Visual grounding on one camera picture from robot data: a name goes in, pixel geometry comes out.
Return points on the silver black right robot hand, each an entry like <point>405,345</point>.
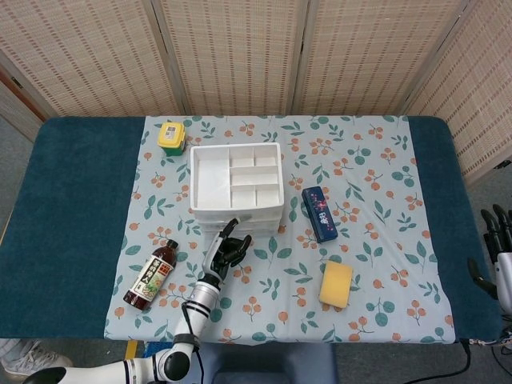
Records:
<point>504,272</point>

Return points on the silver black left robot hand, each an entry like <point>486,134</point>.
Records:
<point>214,256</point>

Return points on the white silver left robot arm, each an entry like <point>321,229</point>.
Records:
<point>204,298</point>

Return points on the brown tea bottle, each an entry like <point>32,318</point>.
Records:
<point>150,276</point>

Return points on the blue plastic crate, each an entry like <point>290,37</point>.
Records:
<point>160,350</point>

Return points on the dark blue floral box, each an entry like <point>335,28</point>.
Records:
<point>320,216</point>

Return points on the blue padded seat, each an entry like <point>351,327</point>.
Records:
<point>272,364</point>

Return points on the yellow sponge with green base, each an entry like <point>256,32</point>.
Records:
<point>336,284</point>

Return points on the green container with yellow lid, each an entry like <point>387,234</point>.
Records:
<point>171,135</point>

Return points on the floral fruit print tablecloth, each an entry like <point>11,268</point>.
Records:
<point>360,276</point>

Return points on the teal table cover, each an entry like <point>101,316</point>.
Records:
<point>72,200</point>

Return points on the bamboo folding screen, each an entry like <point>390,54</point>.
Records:
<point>240,60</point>

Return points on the white sneaker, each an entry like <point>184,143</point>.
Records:
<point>32,358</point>

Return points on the white plastic drawer organizer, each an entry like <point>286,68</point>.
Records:
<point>212,180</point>

